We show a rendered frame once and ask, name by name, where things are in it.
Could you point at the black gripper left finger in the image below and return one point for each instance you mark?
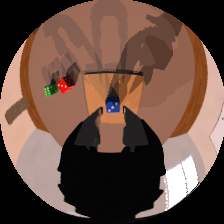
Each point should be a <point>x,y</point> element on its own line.
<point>86,134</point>

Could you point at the orange flat mat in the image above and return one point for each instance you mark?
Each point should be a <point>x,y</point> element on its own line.
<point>127,87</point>

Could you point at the blue die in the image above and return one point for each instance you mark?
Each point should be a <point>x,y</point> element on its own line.
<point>112,104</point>

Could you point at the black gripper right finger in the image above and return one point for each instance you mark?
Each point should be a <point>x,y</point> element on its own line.
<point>138,135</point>

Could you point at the green die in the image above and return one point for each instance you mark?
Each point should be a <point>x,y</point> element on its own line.
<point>50,89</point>

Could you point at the red die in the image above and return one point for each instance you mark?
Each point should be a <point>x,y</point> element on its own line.
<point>65,84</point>

